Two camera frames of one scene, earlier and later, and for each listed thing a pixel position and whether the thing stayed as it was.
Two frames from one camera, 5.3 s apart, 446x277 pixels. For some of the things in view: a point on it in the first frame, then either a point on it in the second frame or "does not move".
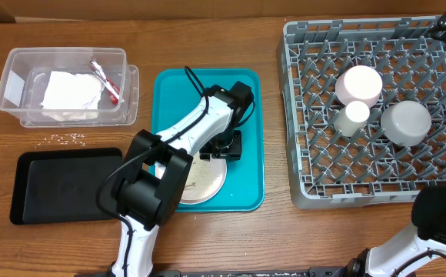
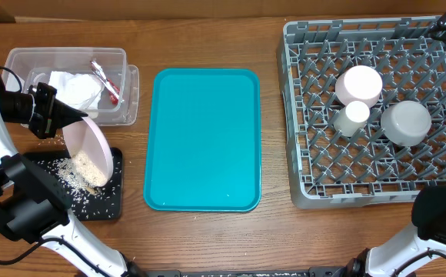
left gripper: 234,150 to 61,115
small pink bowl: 358,83 does not move
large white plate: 204,179 to 84,135
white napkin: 72,91 does not move
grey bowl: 406,122 does not move
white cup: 351,120 does not move
